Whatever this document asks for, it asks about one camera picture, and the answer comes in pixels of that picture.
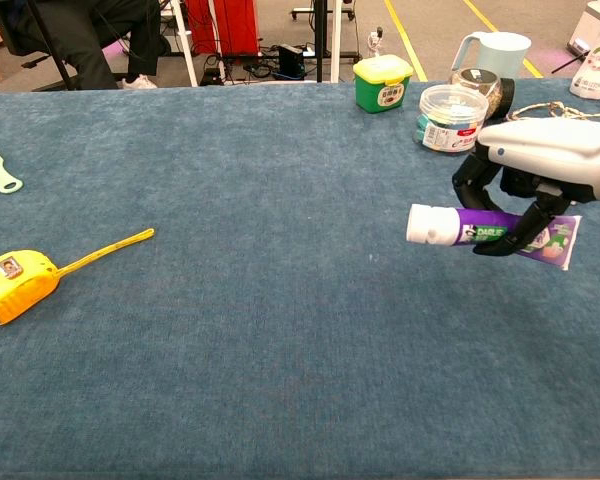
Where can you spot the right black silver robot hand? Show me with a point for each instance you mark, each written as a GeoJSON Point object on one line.
{"type": "Point", "coordinates": [555, 150]}

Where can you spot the purple toothpaste tube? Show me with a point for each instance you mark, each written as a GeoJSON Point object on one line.
{"type": "Point", "coordinates": [435, 225]}

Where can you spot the drink bottle yellow cap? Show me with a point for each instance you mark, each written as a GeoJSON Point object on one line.
{"type": "Point", "coordinates": [597, 70]}

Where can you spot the glass jar black lid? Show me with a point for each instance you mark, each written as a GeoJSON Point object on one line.
{"type": "Point", "coordinates": [495, 90]}

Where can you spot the clear tub of clips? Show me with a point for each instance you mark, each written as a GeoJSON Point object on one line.
{"type": "Point", "coordinates": [450, 120]}

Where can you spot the light blue plastic pitcher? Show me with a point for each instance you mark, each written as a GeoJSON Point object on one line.
{"type": "Point", "coordinates": [500, 55]}

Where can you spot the green container yellow lid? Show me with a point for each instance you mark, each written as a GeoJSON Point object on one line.
{"type": "Point", "coordinates": [382, 85]}

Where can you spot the black tripod stand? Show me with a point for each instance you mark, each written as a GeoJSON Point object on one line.
{"type": "Point", "coordinates": [321, 40]}

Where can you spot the black box on floor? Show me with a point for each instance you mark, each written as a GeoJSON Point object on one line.
{"type": "Point", "coordinates": [290, 60]}

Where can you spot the blue carpet table mat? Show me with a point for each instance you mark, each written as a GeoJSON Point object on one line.
{"type": "Point", "coordinates": [255, 300]}

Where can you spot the red cabinet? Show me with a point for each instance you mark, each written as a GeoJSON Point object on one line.
{"type": "Point", "coordinates": [225, 25]}

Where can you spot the white sneaker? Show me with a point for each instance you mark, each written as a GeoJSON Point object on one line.
{"type": "Point", "coordinates": [140, 82]}

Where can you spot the person's black trouser leg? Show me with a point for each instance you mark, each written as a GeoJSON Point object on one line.
{"type": "Point", "coordinates": [95, 35]}

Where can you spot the person's leg white shoe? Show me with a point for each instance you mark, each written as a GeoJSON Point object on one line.
{"type": "Point", "coordinates": [50, 45]}

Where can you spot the yellow tape measure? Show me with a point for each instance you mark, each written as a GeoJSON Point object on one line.
{"type": "Point", "coordinates": [20, 287]}

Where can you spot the white upright post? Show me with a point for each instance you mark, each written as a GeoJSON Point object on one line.
{"type": "Point", "coordinates": [335, 40]}

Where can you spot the white slanted frame leg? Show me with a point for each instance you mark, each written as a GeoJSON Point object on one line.
{"type": "Point", "coordinates": [185, 45]}

